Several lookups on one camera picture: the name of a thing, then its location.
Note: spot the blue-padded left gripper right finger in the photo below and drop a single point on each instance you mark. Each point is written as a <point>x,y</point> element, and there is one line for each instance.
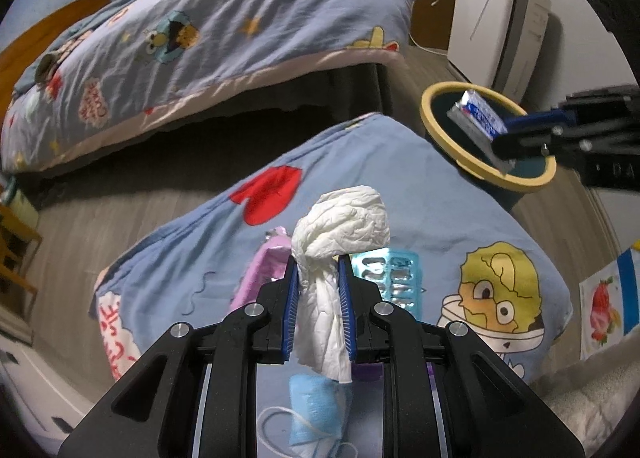
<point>363,340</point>

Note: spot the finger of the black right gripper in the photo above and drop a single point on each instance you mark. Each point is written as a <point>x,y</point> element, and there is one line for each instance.
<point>550,137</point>

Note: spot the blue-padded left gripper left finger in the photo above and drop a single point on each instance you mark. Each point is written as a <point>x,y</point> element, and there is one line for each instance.
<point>274,338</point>

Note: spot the white tissue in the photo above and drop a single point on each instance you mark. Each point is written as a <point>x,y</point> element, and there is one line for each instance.
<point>335,267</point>

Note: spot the yellow-rimmed teal trash bin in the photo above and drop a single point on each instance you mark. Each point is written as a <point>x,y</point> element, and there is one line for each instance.
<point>506,184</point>

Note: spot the teal pill blister pack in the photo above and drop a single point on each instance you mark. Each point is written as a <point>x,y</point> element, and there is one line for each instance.
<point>396,272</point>

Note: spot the pink purple wrapper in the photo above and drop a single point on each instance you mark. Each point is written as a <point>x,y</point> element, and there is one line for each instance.
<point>268,264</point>

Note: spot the light blue face mask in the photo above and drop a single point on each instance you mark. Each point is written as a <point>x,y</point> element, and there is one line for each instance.
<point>319,413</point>

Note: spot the white air purifier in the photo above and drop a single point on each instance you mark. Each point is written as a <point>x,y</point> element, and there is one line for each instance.
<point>496,43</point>

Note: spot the wooden TV cabinet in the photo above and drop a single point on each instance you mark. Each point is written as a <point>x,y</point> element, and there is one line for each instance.
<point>431,23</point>

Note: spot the strawberry print paper box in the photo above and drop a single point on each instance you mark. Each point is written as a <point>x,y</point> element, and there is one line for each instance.
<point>609,304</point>

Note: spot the white fluffy blanket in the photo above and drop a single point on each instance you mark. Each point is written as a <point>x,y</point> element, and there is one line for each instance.
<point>591,396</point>

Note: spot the wooden bedside stool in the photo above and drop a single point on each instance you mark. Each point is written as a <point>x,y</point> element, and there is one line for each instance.
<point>16,237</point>

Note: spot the white green container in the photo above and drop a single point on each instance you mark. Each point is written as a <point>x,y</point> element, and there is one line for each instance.
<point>15,199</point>

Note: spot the blue cartoon bed duvet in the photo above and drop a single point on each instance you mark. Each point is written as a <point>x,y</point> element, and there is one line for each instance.
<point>138,65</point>

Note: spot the wooden bed headboard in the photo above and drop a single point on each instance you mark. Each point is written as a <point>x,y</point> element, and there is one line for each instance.
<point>27,47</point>

